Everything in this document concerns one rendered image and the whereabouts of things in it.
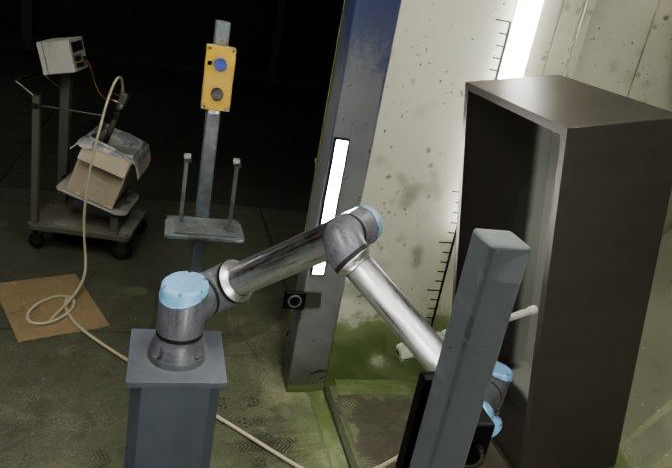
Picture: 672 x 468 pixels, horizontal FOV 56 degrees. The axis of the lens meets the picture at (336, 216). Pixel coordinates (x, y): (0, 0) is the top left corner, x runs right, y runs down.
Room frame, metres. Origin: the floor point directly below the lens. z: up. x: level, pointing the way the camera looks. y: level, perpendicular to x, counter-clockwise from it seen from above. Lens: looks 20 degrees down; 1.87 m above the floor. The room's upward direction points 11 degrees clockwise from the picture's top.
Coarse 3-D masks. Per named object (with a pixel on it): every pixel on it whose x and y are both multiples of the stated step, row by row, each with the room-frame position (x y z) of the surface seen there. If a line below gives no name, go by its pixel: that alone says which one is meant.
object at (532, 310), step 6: (534, 306) 1.90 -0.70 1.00; (516, 312) 1.89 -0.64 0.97; (522, 312) 1.89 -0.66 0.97; (528, 312) 1.89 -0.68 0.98; (534, 312) 1.89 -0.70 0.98; (510, 318) 1.87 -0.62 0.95; (516, 318) 1.88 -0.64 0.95; (444, 330) 1.83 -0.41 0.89; (444, 336) 1.80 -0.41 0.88; (396, 348) 1.78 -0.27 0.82; (402, 348) 1.76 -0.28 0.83; (402, 354) 1.75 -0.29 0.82; (408, 354) 1.76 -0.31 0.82; (402, 360) 1.76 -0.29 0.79
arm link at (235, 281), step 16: (368, 208) 1.76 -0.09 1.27; (320, 224) 1.79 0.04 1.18; (368, 224) 1.68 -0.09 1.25; (288, 240) 1.81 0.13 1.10; (304, 240) 1.76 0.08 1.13; (320, 240) 1.73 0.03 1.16; (368, 240) 1.67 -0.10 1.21; (256, 256) 1.85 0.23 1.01; (272, 256) 1.80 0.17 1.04; (288, 256) 1.77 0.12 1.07; (304, 256) 1.75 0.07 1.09; (320, 256) 1.73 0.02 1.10; (208, 272) 1.90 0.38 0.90; (224, 272) 1.87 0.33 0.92; (240, 272) 1.84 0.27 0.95; (256, 272) 1.81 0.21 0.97; (272, 272) 1.79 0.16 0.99; (288, 272) 1.78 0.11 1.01; (224, 288) 1.84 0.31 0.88; (240, 288) 1.84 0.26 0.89; (256, 288) 1.84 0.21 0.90; (224, 304) 1.86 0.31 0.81
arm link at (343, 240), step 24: (336, 216) 1.67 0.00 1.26; (336, 240) 1.57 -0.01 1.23; (360, 240) 1.58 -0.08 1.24; (336, 264) 1.55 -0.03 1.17; (360, 264) 1.54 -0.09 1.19; (360, 288) 1.53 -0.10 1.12; (384, 288) 1.51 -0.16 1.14; (384, 312) 1.49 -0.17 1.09; (408, 312) 1.49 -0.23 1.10; (408, 336) 1.46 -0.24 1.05; (432, 336) 1.46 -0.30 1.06; (432, 360) 1.42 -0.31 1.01
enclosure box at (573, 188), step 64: (512, 128) 2.24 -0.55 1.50; (576, 128) 1.61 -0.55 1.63; (640, 128) 1.66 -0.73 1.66; (512, 192) 2.26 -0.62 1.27; (576, 192) 1.63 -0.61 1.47; (640, 192) 1.69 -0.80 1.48; (576, 256) 1.65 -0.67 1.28; (640, 256) 1.71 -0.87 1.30; (576, 320) 1.67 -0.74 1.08; (640, 320) 1.74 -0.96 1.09; (512, 384) 2.20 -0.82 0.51; (576, 384) 1.70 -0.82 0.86; (512, 448) 1.85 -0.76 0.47; (576, 448) 1.73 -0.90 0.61
